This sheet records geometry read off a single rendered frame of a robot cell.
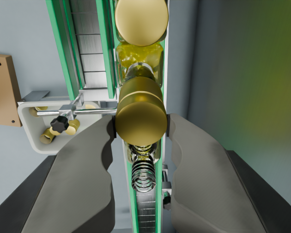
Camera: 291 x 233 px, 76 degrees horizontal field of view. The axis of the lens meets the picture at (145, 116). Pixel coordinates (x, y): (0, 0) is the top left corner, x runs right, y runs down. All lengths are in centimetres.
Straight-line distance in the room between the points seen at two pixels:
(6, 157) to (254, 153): 81
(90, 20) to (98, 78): 12
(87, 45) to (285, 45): 34
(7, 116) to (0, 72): 14
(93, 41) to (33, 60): 25
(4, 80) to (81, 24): 32
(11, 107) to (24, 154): 22
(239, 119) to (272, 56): 9
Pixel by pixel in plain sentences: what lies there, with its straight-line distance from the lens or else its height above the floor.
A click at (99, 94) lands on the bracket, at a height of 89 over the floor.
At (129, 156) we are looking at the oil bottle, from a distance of 27.
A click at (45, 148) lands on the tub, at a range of 66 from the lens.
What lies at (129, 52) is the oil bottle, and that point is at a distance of 21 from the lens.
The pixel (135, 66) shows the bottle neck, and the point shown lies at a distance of 19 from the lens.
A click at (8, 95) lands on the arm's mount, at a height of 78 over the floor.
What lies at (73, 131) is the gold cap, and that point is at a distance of 61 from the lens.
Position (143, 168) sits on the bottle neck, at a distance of 23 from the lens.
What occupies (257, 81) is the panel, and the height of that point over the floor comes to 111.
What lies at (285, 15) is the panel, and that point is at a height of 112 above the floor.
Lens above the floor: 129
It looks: 60 degrees down
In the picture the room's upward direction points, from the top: 177 degrees clockwise
